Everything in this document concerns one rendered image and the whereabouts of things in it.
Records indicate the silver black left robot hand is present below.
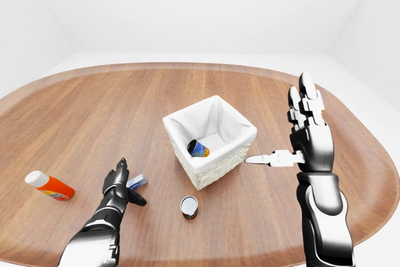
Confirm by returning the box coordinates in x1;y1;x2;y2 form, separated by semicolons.
102;157;148;208

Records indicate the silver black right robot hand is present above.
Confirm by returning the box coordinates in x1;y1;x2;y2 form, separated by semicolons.
244;71;335;173

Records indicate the blue white cream cheese box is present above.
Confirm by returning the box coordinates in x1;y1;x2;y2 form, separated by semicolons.
126;173;148;190

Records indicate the blue yellow soup tin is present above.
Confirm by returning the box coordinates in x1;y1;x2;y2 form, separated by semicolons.
186;139;211;158

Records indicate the white woven basket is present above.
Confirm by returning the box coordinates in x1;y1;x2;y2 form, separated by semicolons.
162;94;258;191

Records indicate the orange bottle with white cap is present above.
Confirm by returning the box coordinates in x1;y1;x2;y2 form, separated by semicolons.
24;170;76;201

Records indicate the red green labelled tin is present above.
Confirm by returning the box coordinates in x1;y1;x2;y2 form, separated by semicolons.
180;195;200;220

